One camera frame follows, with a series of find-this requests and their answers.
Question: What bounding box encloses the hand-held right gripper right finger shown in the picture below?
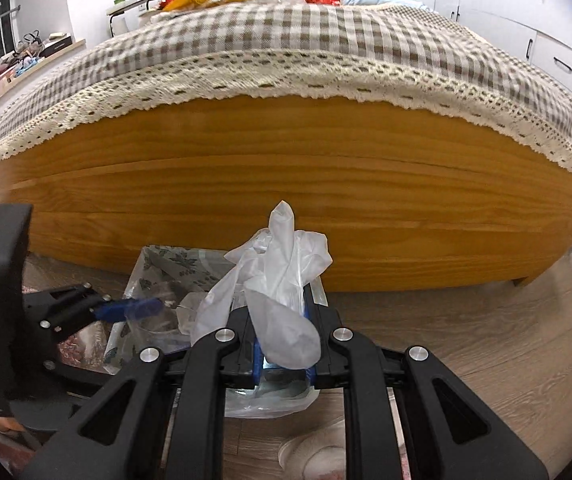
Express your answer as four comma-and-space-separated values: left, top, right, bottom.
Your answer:
306, 305, 549, 480

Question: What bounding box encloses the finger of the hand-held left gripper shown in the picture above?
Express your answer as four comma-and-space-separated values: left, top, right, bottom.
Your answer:
46, 347, 117, 388
23, 284, 164, 332

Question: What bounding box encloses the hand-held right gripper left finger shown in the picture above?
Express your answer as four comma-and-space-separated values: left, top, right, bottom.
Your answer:
18, 310, 263, 480

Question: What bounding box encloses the white disposable plastic glove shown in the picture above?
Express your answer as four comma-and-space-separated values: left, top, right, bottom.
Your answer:
191, 200, 333, 368

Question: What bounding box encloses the trash bin with plastic liner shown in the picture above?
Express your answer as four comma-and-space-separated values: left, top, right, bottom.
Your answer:
103, 245, 329, 418

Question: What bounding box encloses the pink fluffy fabric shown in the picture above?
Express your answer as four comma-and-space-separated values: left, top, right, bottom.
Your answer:
21, 285, 112, 376

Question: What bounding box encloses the beige fluffy slipper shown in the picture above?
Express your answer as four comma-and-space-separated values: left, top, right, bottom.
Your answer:
278, 432, 347, 480

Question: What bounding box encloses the pile of bags and boxes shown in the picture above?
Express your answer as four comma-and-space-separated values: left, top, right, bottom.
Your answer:
0, 30, 74, 111

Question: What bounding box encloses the black flat box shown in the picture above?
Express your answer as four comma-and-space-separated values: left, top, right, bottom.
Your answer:
41, 35, 73, 56

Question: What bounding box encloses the black metal side table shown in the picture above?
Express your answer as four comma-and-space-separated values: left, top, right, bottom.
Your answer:
106, 0, 159, 38

